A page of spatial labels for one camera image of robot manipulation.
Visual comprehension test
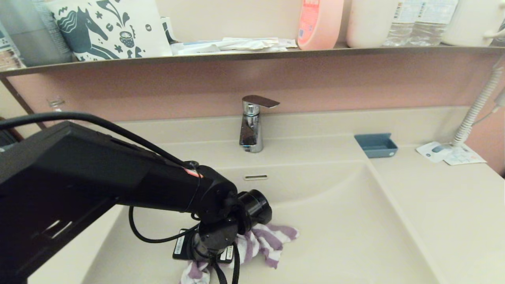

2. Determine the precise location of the purple white striped towel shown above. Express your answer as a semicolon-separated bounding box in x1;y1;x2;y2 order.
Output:
180;224;299;284

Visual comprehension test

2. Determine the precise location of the chrome faucet lever handle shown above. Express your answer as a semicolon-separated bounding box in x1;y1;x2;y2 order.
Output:
242;95;281;109

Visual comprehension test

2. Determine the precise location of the chrome sink faucet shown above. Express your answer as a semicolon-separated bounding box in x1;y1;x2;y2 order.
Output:
239;101;264;153

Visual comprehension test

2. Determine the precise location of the beige ceramic sink basin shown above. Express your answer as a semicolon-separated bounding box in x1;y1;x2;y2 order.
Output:
81;135;448;284

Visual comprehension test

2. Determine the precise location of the blue plastic soap dish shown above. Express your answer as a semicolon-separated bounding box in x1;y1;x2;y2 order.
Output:
354;133;398;159

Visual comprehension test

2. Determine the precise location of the white plastic sachet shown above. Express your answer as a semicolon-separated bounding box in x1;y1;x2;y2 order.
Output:
219;37;298;52
170;41;221;55

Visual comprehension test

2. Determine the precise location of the white bag with horse print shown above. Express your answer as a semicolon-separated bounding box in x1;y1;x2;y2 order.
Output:
47;0;173;62

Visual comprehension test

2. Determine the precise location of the white card with blue logo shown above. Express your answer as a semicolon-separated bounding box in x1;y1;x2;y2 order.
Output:
415;141;452;164

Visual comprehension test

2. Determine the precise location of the dark framed side mirror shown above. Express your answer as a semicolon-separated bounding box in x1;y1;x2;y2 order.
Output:
0;77;45;133

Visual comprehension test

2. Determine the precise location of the pink lotion bottle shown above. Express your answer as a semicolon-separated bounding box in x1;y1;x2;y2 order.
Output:
297;0;344;50

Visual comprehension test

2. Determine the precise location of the grey translucent pouch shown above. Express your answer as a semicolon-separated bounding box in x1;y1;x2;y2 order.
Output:
0;0;75;67

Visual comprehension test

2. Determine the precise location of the printed cardboard packet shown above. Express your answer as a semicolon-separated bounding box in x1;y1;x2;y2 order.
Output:
0;22;24;71

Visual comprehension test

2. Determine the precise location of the white printed paper leaflet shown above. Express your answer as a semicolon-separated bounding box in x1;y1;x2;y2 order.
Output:
444;143;487;166

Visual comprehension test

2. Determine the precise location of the white round plastic container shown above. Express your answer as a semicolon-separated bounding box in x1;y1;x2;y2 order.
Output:
346;0;400;49

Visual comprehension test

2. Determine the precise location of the white mug on shelf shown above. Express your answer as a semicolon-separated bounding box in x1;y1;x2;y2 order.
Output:
441;0;505;47

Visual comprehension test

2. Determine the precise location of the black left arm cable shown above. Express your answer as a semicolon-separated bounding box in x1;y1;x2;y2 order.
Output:
0;112;241;284

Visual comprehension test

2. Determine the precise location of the brown wall shelf ledge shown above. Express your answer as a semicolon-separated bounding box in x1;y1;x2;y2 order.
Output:
0;44;505;77

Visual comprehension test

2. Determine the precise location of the white coiled appliance cord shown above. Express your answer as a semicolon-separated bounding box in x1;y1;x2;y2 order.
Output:
452;65;505;147

